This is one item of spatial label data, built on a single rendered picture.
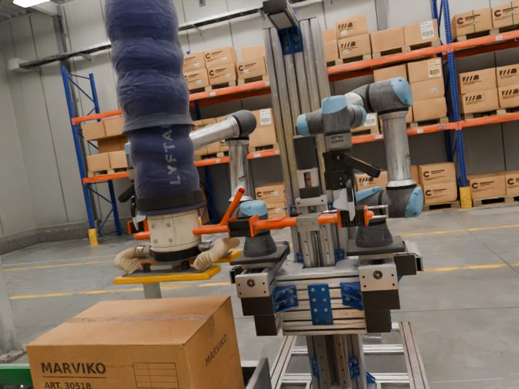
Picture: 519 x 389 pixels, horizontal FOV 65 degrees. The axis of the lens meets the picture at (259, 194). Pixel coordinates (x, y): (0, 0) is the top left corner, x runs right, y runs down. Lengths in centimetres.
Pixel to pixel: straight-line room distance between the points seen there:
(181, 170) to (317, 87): 83
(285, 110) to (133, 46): 80
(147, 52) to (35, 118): 1179
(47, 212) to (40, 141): 200
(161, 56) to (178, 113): 18
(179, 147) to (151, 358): 66
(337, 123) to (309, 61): 74
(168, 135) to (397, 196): 88
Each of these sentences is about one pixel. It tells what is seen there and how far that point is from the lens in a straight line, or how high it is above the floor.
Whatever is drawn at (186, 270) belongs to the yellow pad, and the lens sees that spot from 133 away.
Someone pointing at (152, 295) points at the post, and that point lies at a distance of 213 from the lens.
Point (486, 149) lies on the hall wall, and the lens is 994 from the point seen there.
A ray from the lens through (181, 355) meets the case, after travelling 133.
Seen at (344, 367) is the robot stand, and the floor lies 47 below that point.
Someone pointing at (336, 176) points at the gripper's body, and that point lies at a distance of 122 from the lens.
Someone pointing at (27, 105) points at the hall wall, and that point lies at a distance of 1327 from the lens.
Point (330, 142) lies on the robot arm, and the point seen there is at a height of 147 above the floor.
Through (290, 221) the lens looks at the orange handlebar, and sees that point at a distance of 126.
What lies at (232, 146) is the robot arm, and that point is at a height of 153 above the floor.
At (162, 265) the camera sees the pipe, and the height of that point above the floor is 117.
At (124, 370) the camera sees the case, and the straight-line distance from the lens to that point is 146.
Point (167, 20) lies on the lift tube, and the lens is 142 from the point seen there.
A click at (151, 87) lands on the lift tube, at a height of 172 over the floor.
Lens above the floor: 145
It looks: 5 degrees down
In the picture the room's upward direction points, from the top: 8 degrees counter-clockwise
